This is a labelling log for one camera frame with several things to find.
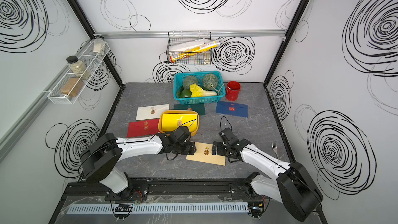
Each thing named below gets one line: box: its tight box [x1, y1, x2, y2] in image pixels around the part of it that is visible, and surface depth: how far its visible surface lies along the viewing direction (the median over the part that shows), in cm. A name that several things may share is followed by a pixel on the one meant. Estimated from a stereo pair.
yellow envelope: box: [161, 113, 198, 133], surface depth 96 cm
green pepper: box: [179, 88, 193, 98], surface depth 105 cm
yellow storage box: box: [158, 109, 200, 137], surface depth 96 cm
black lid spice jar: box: [66, 55, 88, 76], surface depth 72 cm
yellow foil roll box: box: [169, 39, 221, 63], surface depth 86 cm
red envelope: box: [126, 118, 160, 139], surface depth 99 cm
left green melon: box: [182, 75, 198, 90], surface depth 111 cm
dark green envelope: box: [173, 103, 206, 116], surface depth 107 cm
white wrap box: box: [168, 38, 213, 52], surface depth 89 cm
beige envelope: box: [186, 141, 226, 166], surface depth 87 cm
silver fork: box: [271, 141, 279, 160], surface depth 91 cm
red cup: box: [225, 80, 241, 102], surface depth 108 cm
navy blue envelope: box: [215, 101, 249, 118], surface depth 108 cm
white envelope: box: [135, 103, 170, 121], surface depth 107 cm
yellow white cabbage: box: [189, 82, 218, 97], surface depth 106 cm
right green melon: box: [202, 73, 219, 91], surface depth 111 cm
